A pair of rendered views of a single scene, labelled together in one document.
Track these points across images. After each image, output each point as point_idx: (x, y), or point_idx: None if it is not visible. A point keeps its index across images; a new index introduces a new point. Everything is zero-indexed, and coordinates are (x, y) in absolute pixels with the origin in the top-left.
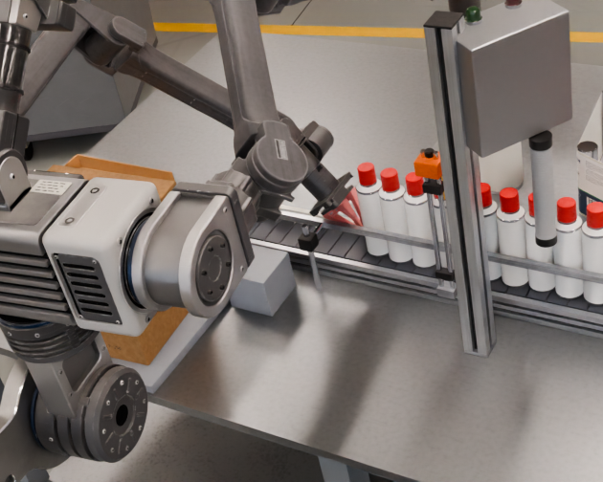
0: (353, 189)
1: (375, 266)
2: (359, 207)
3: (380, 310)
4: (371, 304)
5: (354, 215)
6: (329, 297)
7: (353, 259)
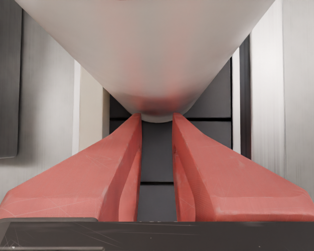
0: (45, 202)
1: (235, 61)
2: (120, 140)
3: (308, 31)
4: (296, 62)
5: (202, 136)
6: (311, 180)
7: (231, 145)
